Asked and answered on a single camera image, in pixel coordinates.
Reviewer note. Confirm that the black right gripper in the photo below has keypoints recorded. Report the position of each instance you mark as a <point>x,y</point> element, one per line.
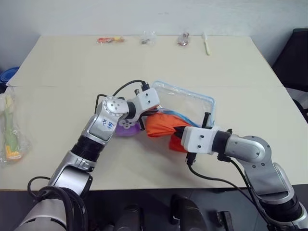
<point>180,132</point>

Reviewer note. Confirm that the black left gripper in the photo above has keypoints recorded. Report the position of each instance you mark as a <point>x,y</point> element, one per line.
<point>145,116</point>

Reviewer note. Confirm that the orange cloth item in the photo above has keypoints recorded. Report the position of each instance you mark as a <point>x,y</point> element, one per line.
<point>161,125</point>

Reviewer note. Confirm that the purple plush toy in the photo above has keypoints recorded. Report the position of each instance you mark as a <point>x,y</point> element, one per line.
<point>127,131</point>

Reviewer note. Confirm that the clear zip pouch blue trim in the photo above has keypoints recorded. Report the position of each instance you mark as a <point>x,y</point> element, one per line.
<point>187,101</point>

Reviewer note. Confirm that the green brush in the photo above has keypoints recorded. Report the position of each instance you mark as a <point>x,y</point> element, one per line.
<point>9,134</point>

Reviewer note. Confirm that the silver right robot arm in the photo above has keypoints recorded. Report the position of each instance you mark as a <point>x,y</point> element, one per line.
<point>255,154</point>

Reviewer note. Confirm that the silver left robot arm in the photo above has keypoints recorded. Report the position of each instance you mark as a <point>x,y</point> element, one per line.
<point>96,134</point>

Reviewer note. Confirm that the white and yellow toothbrush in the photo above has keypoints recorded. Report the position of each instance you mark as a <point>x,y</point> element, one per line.
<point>207,47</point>

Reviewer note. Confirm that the clear packet with dark bits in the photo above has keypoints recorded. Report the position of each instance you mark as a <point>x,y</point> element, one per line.
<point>147,39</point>

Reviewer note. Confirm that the clear packet with red item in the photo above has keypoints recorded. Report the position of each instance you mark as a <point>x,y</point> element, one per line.
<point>183,39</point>

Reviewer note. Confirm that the orange item in clear packet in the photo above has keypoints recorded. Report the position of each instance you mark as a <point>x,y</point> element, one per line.
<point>110,39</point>

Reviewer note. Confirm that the dark rounded shape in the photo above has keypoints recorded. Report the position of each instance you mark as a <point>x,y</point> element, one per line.
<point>186,213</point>
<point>131,219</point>

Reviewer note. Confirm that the grey chair armrest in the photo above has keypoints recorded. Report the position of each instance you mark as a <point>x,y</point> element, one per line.
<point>302,101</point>

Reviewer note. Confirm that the small black block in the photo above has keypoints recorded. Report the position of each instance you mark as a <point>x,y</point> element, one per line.
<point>225,221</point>

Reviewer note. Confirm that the black chair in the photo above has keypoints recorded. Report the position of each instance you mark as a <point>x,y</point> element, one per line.
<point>296,60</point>

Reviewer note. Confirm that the blue plastic basin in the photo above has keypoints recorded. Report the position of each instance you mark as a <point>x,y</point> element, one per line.
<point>9,74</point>

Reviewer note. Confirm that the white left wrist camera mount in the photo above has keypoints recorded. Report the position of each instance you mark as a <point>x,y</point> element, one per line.
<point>146,101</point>

